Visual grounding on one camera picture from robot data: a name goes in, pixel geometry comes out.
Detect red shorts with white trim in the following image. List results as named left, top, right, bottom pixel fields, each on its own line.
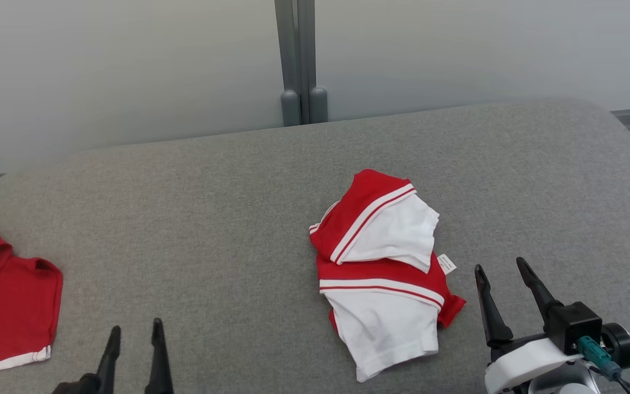
left=0, top=219, right=64, bottom=376

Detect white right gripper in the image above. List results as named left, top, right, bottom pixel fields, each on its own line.
left=475, top=257, right=584, bottom=394

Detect red white basketball jersey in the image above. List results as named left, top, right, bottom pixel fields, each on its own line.
left=308, top=169, right=466, bottom=383

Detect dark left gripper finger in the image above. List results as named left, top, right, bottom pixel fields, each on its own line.
left=145, top=318, right=174, bottom=394
left=51, top=326, right=122, bottom=394

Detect grey partition post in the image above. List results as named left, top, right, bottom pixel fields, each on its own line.
left=274, top=0, right=302, bottom=128
left=297, top=0, right=328, bottom=124

